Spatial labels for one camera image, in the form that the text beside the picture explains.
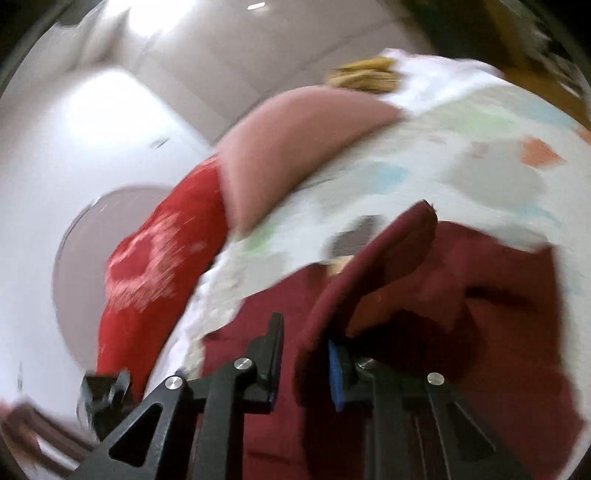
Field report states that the yellow cloth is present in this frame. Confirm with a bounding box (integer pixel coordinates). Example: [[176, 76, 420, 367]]
[[325, 56, 402, 95]]

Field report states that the pink ribbed pillow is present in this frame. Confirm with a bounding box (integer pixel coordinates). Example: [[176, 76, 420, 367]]
[[217, 85, 407, 234]]

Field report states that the white bed sheet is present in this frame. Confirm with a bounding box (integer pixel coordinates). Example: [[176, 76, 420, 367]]
[[143, 48, 509, 398]]

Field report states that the dark red garment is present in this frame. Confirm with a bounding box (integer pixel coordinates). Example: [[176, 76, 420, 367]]
[[198, 199, 585, 480]]

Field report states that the rounded pale headboard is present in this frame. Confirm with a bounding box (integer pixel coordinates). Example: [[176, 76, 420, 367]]
[[52, 185, 174, 365]]

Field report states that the red floral duvet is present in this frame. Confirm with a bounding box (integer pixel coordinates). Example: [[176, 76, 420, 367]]
[[95, 154, 229, 402]]

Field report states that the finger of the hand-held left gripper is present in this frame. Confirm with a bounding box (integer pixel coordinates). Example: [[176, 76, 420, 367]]
[[79, 369, 134, 432]]

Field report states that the heart patterned quilt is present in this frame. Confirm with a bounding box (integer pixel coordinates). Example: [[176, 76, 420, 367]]
[[161, 88, 591, 384]]

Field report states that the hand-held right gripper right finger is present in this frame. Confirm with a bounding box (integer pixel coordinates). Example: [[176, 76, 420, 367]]
[[328, 340, 525, 480]]

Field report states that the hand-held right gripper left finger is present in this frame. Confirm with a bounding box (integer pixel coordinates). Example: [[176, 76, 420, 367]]
[[69, 313, 284, 480]]

